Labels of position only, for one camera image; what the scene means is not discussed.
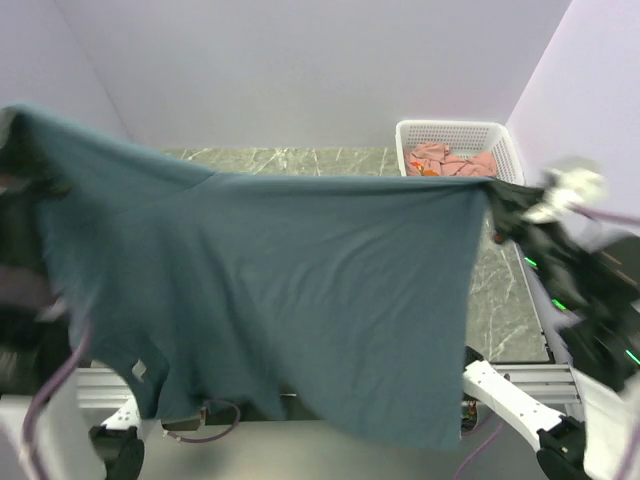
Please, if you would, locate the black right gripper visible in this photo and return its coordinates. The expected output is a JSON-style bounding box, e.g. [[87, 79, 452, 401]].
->
[[476, 169, 578, 301]]

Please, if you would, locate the teal blue t shirt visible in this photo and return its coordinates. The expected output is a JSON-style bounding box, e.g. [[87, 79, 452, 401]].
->
[[1, 104, 487, 450]]

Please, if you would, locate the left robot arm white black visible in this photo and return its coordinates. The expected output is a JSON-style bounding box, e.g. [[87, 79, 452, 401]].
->
[[1, 110, 145, 479]]

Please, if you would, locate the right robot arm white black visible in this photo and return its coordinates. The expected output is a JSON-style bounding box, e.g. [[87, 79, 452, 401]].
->
[[438, 181, 639, 479]]

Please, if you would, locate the white plastic mesh basket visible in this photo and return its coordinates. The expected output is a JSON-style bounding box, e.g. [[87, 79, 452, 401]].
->
[[395, 120, 525, 185]]

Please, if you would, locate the pink t shirt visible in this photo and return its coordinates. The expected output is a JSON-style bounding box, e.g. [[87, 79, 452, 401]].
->
[[404, 142, 498, 177]]

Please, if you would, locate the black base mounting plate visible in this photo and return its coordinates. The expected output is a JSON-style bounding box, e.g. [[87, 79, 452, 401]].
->
[[159, 392, 466, 431]]

